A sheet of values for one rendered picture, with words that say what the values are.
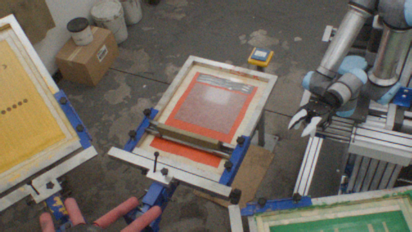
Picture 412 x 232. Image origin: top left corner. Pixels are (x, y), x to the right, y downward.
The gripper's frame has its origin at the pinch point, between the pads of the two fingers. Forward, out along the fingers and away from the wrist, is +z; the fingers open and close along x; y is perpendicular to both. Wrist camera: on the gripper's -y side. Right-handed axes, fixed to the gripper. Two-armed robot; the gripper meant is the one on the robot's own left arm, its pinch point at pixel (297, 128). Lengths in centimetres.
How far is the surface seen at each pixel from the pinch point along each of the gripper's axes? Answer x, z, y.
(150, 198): 61, 37, 56
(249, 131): 57, -27, 62
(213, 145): 61, -5, 56
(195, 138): 70, -1, 54
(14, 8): 285, 1, 38
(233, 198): 33, 10, 60
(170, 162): 74, 15, 59
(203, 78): 107, -40, 58
